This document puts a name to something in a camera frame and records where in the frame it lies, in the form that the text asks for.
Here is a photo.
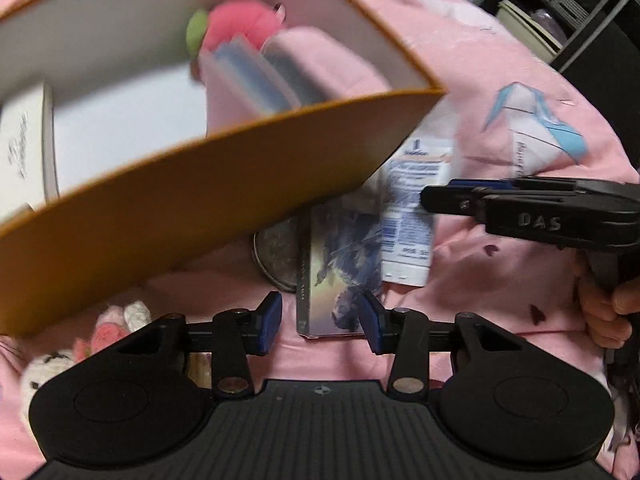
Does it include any white fuzzy plush toy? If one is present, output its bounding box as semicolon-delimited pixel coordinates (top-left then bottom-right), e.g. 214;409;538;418
19;350;82;422

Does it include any person's right hand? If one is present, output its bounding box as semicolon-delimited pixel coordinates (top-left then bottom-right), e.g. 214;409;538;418
575;252;635;348

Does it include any pink card holder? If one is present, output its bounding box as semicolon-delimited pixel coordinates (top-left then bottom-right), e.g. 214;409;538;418
197;35;302;137

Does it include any round metal tin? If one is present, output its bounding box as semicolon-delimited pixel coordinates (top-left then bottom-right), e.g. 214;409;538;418
251;220;307;294

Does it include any orange cardboard box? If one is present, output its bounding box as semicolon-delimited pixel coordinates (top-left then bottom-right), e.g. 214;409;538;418
0;0;447;337

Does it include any crochet bunny toy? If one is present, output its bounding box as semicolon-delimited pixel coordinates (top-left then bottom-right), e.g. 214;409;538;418
75;300;152;367

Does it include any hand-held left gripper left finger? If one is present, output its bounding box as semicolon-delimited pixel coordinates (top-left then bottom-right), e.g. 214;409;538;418
120;290;283;397

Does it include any white cream tube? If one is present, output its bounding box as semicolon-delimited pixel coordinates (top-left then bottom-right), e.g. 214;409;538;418
377;95;459;289

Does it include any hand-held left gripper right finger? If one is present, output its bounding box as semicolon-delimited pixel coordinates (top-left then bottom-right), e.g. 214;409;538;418
356;290;527;396

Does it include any pink plush ball keychain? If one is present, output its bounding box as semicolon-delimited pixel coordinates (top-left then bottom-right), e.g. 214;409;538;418
186;2;287;62

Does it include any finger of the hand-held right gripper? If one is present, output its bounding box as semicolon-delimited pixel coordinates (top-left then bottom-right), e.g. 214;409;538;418
420;185;488;218
444;177;576;196

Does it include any white round container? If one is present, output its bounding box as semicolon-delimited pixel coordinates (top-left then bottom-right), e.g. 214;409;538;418
496;0;567;64

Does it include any pink cloth pouch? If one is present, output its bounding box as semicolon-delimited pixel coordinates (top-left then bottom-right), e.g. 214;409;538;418
260;27;397;108

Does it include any picture printed box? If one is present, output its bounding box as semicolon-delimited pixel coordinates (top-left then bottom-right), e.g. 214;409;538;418
295;202;384;339

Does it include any white rectangular box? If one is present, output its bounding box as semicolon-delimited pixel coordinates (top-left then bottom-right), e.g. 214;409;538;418
0;82;62;222

